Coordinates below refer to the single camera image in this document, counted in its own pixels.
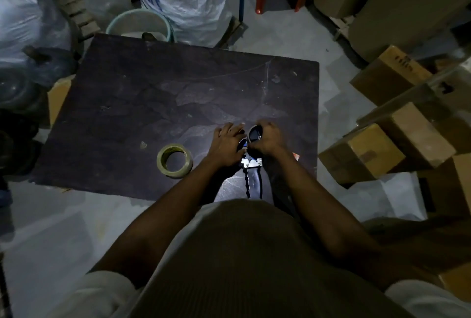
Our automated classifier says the dark wooden table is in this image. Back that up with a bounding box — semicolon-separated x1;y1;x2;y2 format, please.
29;33;320;204

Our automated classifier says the clear packing tape roll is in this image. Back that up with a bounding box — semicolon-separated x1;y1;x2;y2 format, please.
156;144;194;179

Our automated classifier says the wooden pallet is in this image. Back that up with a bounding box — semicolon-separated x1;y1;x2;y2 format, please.
52;0;102;40

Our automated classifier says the person's right hand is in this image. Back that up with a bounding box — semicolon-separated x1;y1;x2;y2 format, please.
247;120;290;157

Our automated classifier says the person's olive shirt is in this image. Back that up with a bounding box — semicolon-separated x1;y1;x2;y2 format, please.
48;199;471;318

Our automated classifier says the small brown cardboard box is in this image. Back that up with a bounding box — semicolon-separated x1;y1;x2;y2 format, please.
368;102;457;169
350;45;433;107
318;123;406;185
356;65;471;154

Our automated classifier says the dark plastic bag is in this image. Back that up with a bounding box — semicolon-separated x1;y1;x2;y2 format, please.
22;45;79;88

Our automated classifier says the person's left forearm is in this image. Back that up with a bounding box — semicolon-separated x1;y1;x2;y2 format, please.
91;155;236;287

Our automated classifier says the person's left hand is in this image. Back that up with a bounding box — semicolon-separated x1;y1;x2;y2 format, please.
208;122;246;167

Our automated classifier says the large clear plastic bag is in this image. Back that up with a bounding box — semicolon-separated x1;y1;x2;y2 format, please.
0;0;72;68

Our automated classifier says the person's right forearm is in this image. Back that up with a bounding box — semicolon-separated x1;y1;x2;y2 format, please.
262;146;442;287

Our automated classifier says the pale green plastic bucket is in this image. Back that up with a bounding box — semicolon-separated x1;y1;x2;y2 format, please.
106;9;175;43

